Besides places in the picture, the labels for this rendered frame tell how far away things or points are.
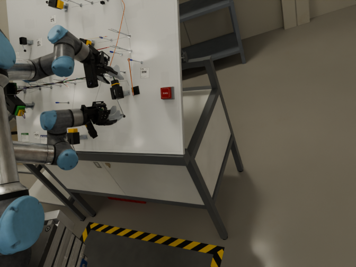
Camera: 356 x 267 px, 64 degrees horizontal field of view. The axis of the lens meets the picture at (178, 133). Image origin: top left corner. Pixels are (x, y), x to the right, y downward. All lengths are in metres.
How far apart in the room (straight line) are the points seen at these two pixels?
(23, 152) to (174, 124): 0.62
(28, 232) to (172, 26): 0.99
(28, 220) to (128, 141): 0.82
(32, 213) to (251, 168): 1.81
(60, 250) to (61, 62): 0.64
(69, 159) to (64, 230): 0.25
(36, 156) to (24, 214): 0.40
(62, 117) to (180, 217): 1.28
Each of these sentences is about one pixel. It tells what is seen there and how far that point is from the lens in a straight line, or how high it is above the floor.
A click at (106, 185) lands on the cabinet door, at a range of 1.95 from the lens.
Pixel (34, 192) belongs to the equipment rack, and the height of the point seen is 0.24.
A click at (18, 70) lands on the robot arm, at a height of 1.48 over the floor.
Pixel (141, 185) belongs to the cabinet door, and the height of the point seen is 0.55.
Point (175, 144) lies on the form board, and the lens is 1.31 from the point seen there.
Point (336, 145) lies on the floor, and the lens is 2.41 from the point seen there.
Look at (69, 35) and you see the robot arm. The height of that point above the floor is 1.47.
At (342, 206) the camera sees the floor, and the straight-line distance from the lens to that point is 2.09.
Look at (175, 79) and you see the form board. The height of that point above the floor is 1.13.
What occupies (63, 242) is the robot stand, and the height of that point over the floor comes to 1.05.
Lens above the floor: 1.76
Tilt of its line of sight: 39 degrees down
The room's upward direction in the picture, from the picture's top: 25 degrees counter-clockwise
